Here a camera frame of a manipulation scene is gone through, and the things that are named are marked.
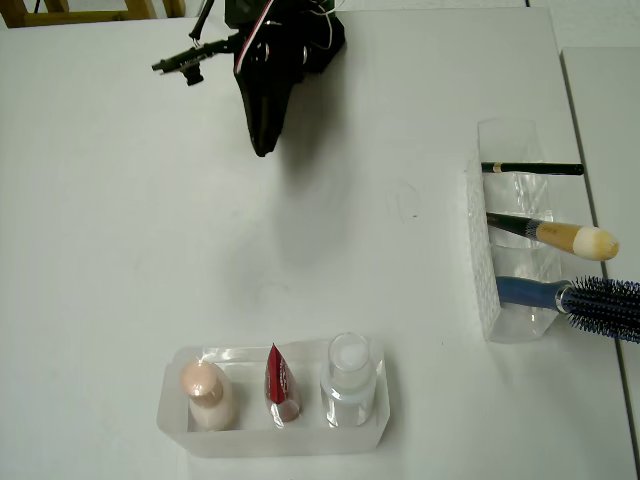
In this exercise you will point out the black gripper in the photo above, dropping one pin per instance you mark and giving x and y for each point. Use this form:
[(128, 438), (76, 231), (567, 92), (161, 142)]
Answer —
[(264, 87)]

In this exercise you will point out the pink bottle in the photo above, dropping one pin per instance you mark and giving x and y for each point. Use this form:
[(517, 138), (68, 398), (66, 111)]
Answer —
[(200, 385)]

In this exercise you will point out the makeup brush gold ferrule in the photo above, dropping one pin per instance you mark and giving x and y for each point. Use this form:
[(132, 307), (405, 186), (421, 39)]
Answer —
[(560, 235)]

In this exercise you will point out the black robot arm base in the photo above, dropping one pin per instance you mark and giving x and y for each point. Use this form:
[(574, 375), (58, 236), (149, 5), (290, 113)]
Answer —
[(330, 45)]

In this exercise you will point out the clear bottle white cap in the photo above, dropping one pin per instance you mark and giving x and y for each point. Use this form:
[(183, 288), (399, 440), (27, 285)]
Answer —
[(347, 370)]

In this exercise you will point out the wooden chair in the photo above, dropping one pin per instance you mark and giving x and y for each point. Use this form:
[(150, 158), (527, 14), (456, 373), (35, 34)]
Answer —
[(75, 19)]

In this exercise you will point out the clear acrylic organizer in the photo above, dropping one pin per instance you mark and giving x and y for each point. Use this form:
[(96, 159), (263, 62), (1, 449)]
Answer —
[(479, 260)]

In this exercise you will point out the red cream tube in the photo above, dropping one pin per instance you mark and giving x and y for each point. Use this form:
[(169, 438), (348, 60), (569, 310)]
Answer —
[(277, 380)]

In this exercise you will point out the black eyeliner pencil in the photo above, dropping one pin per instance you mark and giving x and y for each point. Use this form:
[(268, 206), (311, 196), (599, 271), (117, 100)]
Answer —
[(540, 168)]

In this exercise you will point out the blue round hairbrush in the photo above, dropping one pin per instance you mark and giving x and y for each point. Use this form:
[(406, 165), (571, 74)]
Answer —
[(530, 292)]

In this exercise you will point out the translucent white plastic bin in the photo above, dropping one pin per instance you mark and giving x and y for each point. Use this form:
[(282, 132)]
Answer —
[(280, 442)]

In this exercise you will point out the black wrist camera board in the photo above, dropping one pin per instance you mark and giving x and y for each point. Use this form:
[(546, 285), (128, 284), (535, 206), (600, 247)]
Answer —
[(190, 55)]

